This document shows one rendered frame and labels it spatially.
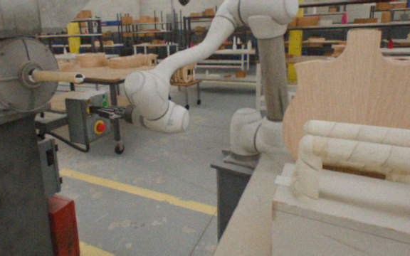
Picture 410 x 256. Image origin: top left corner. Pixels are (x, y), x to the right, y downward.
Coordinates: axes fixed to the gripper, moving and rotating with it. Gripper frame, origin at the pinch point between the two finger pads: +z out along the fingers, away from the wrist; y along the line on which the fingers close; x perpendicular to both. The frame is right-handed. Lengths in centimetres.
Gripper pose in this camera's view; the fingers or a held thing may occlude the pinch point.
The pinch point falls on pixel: (96, 109)
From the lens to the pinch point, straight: 123.2
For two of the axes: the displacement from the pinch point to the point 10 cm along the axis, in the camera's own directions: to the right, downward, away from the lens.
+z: -9.0, -0.6, 4.4
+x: -0.4, -9.8, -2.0
